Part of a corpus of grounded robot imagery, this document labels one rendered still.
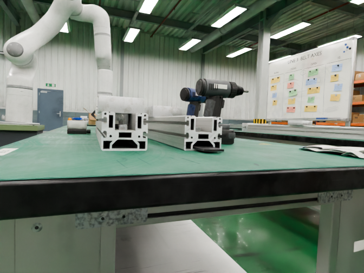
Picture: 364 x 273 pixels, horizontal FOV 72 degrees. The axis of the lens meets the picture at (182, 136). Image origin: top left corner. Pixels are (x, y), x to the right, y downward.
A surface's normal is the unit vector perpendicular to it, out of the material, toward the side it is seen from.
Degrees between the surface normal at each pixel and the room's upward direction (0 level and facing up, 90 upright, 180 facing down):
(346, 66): 90
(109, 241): 90
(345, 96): 90
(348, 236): 90
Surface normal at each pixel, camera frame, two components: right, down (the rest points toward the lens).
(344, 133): -0.92, -0.01
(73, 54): 0.36, 0.06
